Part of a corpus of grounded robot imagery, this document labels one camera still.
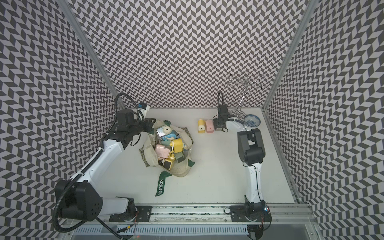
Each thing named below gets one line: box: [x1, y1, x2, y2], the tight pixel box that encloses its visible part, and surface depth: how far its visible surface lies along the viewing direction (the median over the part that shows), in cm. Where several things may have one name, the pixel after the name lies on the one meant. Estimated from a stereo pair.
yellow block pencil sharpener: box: [198, 118, 206, 134], surface depth 104 cm
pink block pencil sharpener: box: [155, 144, 171, 159], surface depth 80 cm
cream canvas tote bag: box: [139, 119, 195, 197], surface depth 84 cm
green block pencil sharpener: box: [174, 151, 185, 163], surface depth 88 cm
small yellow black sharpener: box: [163, 158, 176, 171], surface depth 82 cm
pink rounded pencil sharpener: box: [205, 119, 215, 134], surface depth 104 cm
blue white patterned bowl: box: [243, 114, 261, 128], surface depth 110 cm
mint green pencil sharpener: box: [156, 125, 172, 137], surface depth 86 cm
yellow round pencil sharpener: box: [169, 138, 184, 154], surface depth 86 cm
